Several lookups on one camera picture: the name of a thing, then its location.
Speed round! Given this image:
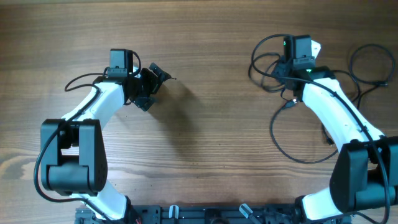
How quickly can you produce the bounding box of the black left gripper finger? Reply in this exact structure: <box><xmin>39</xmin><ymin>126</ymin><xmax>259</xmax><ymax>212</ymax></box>
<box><xmin>149</xmin><ymin>62</ymin><xmax>176</xmax><ymax>93</ymax></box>
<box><xmin>132</xmin><ymin>96</ymin><xmax>156</xmax><ymax>111</ymax></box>

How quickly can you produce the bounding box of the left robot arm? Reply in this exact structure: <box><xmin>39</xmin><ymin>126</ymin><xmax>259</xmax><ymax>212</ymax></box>
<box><xmin>34</xmin><ymin>49</ymin><xmax>171</xmax><ymax>223</ymax></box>

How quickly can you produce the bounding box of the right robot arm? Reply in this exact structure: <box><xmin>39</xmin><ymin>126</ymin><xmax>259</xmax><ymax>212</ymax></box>
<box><xmin>271</xmin><ymin>34</ymin><xmax>397</xmax><ymax>223</ymax></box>

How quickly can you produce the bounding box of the right camera black cable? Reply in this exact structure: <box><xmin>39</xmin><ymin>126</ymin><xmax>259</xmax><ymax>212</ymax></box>
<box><xmin>250</xmin><ymin>33</ymin><xmax>391</xmax><ymax>224</ymax></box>

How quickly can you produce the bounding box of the camera black cable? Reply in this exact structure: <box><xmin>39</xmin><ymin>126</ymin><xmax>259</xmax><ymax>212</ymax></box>
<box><xmin>250</xmin><ymin>33</ymin><xmax>391</xmax><ymax>224</ymax></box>
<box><xmin>33</xmin><ymin>51</ymin><xmax>142</xmax><ymax>224</ymax></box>

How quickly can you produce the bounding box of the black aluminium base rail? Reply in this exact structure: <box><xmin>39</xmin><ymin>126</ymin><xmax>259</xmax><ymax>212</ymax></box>
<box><xmin>74</xmin><ymin>203</ymin><xmax>352</xmax><ymax>224</ymax></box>

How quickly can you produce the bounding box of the left camera black cable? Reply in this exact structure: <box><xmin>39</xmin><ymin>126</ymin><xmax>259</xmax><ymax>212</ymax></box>
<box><xmin>33</xmin><ymin>51</ymin><xmax>142</xmax><ymax>224</ymax></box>

